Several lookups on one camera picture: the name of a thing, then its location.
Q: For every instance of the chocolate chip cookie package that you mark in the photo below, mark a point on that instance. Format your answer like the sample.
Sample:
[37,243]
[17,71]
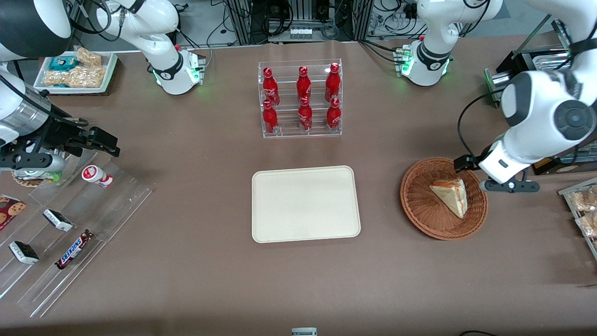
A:
[11,210]

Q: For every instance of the clear bagged pastry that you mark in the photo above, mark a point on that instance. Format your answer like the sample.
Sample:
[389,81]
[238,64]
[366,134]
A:
[588,225]
[585,199]

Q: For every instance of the small white grey device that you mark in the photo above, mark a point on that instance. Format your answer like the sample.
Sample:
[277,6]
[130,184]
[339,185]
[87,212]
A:
[304,332]

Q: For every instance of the red white yogurt bottle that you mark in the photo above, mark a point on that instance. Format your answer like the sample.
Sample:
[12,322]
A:
[95,175]

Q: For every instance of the white power strip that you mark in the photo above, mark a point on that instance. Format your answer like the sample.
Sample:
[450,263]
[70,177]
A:
[301,33]

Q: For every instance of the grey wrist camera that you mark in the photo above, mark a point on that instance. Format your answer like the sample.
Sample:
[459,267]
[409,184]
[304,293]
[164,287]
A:
[510,186]
[32,162]

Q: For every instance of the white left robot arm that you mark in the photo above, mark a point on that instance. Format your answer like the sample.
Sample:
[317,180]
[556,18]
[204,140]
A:
[536,107]

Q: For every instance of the black food warmer machine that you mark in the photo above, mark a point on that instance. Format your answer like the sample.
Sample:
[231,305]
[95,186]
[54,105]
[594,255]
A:
[513,60]

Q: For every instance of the black white snack bar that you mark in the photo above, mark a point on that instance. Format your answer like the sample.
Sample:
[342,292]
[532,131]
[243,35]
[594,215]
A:
[24,252]
[58,220]

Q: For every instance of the brown wicker basket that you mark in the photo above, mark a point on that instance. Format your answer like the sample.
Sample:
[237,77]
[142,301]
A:
[419,205]

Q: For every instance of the large rice cracker package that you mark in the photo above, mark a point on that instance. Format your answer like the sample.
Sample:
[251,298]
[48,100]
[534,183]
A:
[84,77]

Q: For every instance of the small rice cracker package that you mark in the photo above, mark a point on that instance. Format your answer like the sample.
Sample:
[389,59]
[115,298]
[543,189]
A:
[88,57]

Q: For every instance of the triangular sandwich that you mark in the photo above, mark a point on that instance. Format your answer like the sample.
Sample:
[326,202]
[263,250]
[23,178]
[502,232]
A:
[452,196]

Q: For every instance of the snickers chocolate bar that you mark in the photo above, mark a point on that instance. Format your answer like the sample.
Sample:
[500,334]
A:
[74,249]

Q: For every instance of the teal snack package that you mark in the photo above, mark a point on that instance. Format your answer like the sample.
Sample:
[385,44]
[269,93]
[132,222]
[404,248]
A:
[62,63]

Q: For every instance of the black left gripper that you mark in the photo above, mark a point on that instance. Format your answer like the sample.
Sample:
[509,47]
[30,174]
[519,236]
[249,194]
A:
[472,161]

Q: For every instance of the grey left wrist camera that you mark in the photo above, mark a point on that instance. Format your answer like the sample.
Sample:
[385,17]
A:
[510,186]

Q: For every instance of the red cola bottle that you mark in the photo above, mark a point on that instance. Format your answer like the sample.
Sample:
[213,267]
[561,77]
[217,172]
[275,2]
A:
[333,115]
[270,119]
[305,116]
[303,83]
[270,86]
[332,81]

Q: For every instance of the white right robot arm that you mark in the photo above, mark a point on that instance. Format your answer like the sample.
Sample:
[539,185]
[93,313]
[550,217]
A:
[158,37]

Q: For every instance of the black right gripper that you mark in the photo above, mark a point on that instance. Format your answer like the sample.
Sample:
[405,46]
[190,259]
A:
[59,132]

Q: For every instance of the clear acrylic bottle rack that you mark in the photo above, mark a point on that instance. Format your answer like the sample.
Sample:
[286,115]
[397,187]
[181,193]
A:
[284,130]

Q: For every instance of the beige plastic tray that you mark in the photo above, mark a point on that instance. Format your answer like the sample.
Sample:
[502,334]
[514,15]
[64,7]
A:
[305,205]

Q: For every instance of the aluminium frame rack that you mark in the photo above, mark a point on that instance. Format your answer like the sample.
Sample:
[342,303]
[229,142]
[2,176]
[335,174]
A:
[245,23]

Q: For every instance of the steel food pan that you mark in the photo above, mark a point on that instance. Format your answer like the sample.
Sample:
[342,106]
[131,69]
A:
[550,59]

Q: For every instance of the clear acrylic stepped stand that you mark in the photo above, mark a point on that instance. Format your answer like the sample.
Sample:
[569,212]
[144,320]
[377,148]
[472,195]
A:
[107,205]

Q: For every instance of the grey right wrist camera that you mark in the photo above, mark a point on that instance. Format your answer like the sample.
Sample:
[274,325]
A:
[32,162]

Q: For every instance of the metal tray with snacks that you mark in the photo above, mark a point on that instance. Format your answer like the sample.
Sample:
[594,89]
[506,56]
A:
[566,192]

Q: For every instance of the white snack tray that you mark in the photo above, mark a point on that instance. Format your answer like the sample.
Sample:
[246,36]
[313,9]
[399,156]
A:
[109,70]

